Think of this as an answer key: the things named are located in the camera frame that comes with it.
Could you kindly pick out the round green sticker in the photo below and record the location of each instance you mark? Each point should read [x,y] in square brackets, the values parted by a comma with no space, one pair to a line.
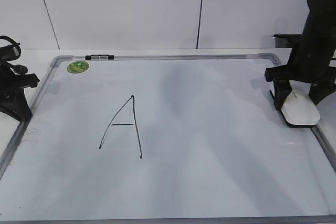
[78,67]

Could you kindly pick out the grey wrist camera on left arm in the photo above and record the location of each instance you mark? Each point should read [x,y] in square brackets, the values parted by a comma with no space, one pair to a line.
[10,53]

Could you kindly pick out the white whiteboard eraser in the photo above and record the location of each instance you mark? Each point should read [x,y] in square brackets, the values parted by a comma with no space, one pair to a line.
[298,110]

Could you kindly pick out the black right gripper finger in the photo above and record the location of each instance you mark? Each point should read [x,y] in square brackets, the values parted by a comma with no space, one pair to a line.
[282,88]
[319,91]

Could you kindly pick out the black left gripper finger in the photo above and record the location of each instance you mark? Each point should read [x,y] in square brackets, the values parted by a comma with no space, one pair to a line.
[15,105]

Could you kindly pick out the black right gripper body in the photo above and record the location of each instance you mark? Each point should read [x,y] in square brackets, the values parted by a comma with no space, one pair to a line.
[281,75]

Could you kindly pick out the white whiteboard with grey frame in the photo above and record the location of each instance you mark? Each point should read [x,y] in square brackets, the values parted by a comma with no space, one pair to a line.
[163,137]

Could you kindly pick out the grey wrist camera on arm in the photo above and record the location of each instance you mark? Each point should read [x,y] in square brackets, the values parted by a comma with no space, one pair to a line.
[10,53]
[286,40]

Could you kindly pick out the grey wrist camera on right arm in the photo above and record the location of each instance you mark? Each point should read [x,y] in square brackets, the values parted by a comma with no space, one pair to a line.
[286,40]

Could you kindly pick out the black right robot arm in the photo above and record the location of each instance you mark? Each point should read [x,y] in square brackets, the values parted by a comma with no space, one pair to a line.
[310,57]

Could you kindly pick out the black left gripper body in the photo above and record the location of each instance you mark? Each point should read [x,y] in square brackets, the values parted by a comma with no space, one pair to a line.
[14,78]

